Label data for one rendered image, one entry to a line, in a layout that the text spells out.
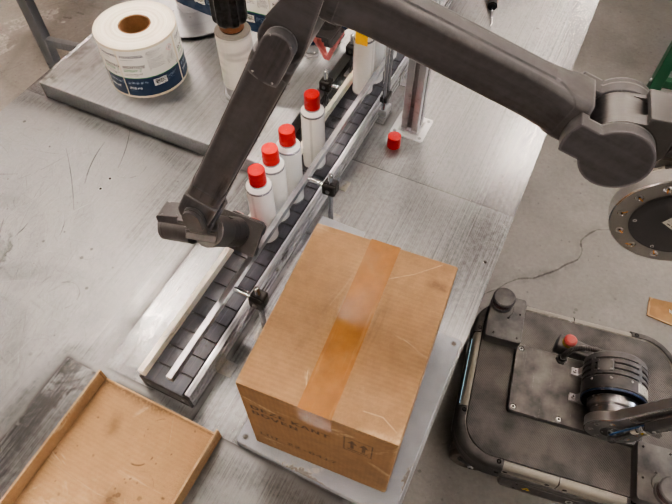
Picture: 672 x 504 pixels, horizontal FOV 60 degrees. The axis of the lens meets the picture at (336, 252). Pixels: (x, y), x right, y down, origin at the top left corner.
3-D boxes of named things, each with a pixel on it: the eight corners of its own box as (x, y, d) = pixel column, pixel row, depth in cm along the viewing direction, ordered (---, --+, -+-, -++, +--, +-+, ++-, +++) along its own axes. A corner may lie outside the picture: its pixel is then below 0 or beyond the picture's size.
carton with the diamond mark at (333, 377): (321, 302, 119) (317, 221, 97) (434, 341, 114) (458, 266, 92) (256, 441, 103) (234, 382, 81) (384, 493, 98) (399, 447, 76)
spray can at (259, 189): (262, 221, 127) (251, 155, 110) (283, 230, 126) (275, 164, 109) (250, 239, 125) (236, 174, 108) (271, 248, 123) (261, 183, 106)
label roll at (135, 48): (135, 42, 163) (120, -7, 151) (200, 57, 159) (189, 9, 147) (96, 87, 152) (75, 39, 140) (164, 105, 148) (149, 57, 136)
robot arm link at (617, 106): (700, 128, 59) (696, 97, 62) (595, 107, 60) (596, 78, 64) (658, 193, 66) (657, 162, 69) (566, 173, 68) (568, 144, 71)
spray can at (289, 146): (288, 184, 133) (281, 116, 116) (308, 192, 132) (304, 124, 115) (276, 200, 131) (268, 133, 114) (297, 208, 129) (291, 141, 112)
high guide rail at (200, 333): (404, 30, 154) (405, 26, 153) (408, 32, 154) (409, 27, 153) (167, 379, 100) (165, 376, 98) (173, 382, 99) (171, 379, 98)
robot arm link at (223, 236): (218, 250, 99) (222, 216, 98) (182, 244, 101) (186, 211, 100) (236, 249, 105) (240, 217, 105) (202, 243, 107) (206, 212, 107)
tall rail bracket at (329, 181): (311, 209, 135) (308, 160, 122) (339, 220, 134) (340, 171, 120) (304, 219, 134) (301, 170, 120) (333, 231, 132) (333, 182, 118)
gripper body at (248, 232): (222, 206, 113) (203, 204, 106) (268, 225, 110) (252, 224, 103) (211, 238, 114) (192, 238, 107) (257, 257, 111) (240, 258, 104)
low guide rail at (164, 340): (377, 40, 161) (378, 34, 159) (381, 41, 160) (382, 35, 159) (140, 373, 106) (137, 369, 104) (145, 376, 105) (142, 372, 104)
